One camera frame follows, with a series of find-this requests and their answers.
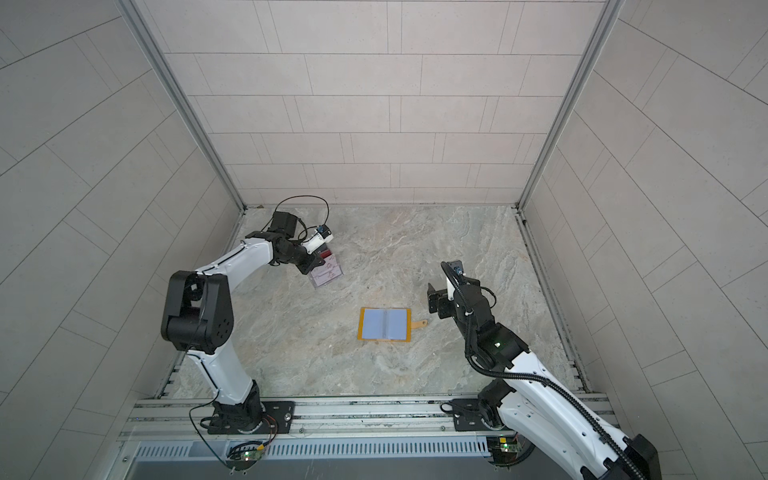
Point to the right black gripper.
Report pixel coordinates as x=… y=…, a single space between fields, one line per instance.
x=442 y=302

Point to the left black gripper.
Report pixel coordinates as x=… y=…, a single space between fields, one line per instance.
x=311 y=261

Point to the yellow leather card holder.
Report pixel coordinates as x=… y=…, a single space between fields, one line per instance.
x=387 y=325

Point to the white pink VIP card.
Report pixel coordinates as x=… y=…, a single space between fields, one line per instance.
x=324 y=274

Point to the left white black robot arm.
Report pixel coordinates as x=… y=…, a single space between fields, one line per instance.
x=199 y=320

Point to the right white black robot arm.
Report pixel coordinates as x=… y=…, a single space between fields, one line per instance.
x=526 y=398

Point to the clear acrylic card box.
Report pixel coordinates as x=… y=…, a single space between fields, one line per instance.
x=328 y=271

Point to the white vent grille strip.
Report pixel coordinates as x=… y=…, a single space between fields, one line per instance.
x=325 y=448

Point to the right green circuit board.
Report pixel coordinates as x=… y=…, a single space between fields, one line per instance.
x=503 y=453

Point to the green circuit board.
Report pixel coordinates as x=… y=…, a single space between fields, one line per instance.
x=503 y=453
x=243 y=456

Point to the left green circuit board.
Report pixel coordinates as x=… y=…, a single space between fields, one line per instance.
x=243 y=456

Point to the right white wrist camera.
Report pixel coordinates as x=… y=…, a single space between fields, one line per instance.
x=454 y=273

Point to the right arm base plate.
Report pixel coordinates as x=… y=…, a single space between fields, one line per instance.
x=472 y=414

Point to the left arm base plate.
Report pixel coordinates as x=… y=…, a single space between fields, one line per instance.
x=265 y=418

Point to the aluminium mounting rail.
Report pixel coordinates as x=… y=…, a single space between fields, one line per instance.
x=309 y=418

